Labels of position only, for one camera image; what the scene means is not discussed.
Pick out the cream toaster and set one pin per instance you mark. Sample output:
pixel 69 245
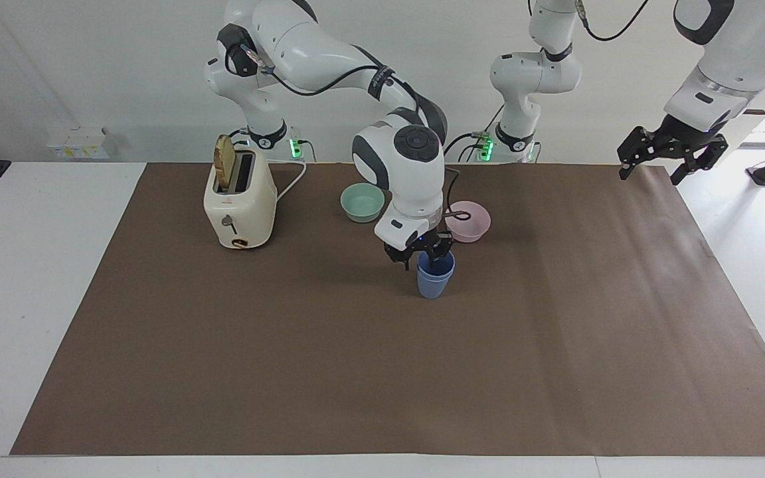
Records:
pixel 240 209

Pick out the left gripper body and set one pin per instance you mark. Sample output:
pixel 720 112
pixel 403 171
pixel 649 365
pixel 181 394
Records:
pixel 688 136

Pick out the toast slice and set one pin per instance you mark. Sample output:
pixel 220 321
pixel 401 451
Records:
pixel 225 162

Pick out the white wall box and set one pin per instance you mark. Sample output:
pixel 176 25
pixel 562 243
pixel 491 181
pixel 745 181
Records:
pixel 78 143

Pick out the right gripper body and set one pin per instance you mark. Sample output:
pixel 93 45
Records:
pixel 422 243

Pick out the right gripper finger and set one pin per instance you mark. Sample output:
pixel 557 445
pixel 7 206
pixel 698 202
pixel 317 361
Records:
pixel 442 247
pixel 397 255

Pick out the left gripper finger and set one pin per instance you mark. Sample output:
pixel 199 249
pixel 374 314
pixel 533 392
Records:
pixel 641 149
pixel 704 158

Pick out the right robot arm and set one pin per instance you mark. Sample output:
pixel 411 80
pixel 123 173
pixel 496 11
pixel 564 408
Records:
pixel 303 40

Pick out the blue plastic cup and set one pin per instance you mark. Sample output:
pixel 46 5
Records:
pixel 435 282

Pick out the green bowl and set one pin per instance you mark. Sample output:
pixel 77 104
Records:
pixel 362 202

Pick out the pink bowl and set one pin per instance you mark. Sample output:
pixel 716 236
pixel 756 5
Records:
pixel 472 224

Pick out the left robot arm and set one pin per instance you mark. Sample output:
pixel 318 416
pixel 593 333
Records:
pixel 535 73

